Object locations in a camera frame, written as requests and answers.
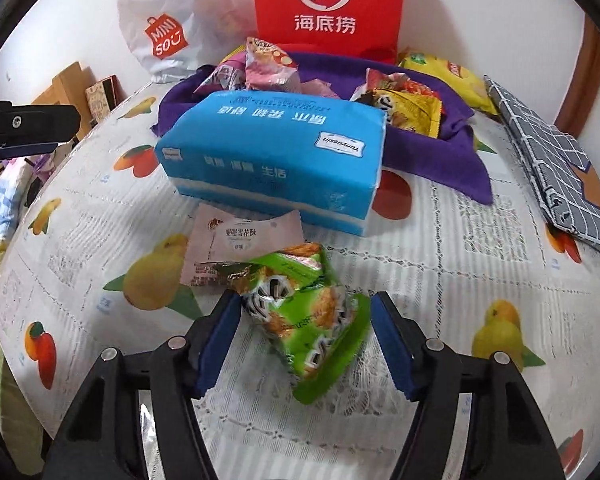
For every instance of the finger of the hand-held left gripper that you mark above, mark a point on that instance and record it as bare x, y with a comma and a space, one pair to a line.
35, 121

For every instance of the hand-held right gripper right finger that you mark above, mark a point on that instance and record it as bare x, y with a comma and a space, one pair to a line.
395, 345

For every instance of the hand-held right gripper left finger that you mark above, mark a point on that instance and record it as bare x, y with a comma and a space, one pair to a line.
220, 340

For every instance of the green snack packet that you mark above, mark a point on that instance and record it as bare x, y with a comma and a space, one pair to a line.
310, 320

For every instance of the pale pink snack packet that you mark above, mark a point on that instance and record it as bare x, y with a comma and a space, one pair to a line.
272, 70

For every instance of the light wooden furniture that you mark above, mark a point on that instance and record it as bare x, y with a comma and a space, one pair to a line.
65, 82

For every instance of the light checked cloth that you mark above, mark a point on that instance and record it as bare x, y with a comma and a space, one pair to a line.
5, 195

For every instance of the white snack packet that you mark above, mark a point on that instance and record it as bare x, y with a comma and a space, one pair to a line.
240, 240

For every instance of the white plastic bag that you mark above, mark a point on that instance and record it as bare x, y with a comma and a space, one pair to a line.
190, 10

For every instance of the purple cloth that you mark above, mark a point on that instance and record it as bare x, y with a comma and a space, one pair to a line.
430, 155

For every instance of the small yellow snack packet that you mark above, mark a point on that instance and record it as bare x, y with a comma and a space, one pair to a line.
232, 55

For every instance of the blue tissue pack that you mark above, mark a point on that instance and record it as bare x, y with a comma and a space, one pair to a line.
270, 135

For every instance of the yellow brown snack packet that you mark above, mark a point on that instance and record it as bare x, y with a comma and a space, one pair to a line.
415, 110

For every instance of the grey checked star pouch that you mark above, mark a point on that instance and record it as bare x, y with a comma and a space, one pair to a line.
545, 160

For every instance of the red paper bag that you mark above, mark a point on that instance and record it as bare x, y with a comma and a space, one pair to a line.
280, 35

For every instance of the yellow chips bag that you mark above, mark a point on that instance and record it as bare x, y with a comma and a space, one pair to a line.
455, 82

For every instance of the brown wooden door frame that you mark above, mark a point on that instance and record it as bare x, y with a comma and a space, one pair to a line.
587, 70

